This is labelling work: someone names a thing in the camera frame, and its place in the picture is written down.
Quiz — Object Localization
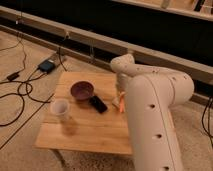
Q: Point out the orange pepper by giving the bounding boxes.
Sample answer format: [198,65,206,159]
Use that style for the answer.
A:
[119,92,125,113]

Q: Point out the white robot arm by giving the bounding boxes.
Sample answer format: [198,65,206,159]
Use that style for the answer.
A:
[110,54,194,171]

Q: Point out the white sponge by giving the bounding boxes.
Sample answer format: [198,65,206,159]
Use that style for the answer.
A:
[112,97,120,108]

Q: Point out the black phone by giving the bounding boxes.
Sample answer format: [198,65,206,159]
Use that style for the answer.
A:
[89,96,107,113]

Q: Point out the purple bowl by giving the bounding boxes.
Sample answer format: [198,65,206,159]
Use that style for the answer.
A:
[70,81,94,101]

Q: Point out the wooden table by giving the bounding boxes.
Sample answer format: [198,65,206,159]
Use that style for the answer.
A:
[35,72,132,159]

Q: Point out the translucent plastic cup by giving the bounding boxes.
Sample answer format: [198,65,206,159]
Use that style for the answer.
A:
[50,99,70,122]

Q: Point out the blue power adapter box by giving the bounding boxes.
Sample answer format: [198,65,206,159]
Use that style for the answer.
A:
[38,60,55,73]

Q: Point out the small black plug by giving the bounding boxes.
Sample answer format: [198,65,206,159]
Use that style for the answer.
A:
[7,72,19,81]

